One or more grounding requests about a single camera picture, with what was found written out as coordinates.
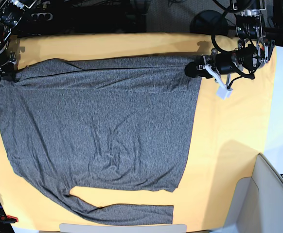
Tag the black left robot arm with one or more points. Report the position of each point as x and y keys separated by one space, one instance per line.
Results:
x=253 y=50

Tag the grey long sleeve shirt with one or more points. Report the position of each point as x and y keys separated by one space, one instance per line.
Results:
x=122 y=124

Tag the red clamp left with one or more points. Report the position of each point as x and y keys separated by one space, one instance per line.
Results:
x=8 y=219

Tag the yellow table cloth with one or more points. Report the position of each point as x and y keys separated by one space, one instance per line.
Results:
x=227 y=135

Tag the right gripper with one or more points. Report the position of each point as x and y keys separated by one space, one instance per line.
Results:
x=8 y=66

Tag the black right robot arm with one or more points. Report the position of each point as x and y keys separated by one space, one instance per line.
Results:
x=11 y=13

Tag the black chair base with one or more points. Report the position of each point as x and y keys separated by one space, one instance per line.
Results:
x=206 y=21

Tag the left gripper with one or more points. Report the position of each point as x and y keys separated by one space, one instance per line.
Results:
x=222 y=63

